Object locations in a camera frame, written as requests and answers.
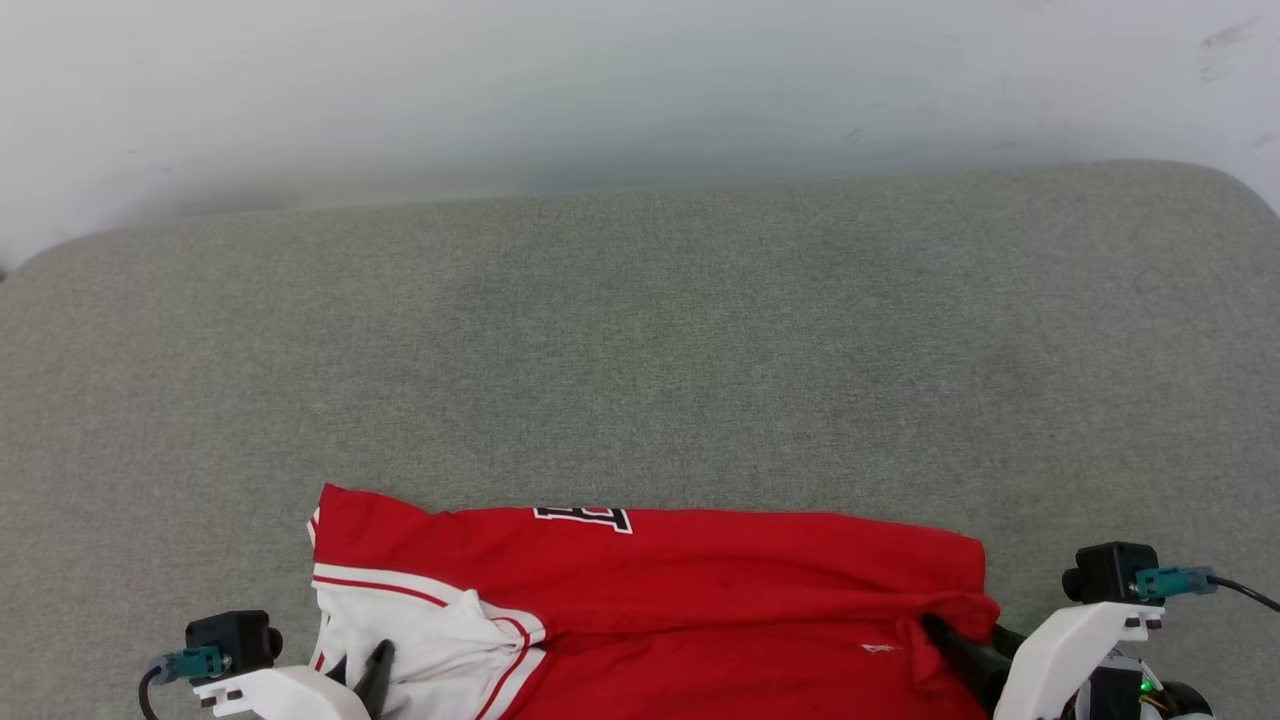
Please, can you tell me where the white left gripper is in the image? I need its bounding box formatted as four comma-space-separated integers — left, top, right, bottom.
190, 640, 397, 720

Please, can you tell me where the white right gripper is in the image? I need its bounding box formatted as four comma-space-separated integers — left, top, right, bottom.
919, 600, 1166, 720

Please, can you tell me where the red and white jersey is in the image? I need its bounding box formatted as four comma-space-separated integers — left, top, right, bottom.
305, 484, 1003, 720

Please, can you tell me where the grey fabric sofa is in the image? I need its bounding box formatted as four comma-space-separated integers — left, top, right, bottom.
0, 160, 1280, 720

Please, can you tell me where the teal left cable connector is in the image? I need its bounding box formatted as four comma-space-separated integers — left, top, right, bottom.
160, 646, 228, 684

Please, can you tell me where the teal cable connector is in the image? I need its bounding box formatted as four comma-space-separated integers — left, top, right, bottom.
1135, 565, 1220, 602
160, 646, 228, 684

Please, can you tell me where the teal right cable connector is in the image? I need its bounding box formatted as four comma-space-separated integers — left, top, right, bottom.
1135, 565, 1220, 602

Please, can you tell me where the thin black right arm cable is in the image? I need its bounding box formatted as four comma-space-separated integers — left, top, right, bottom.
1205, 574, 1280, 614

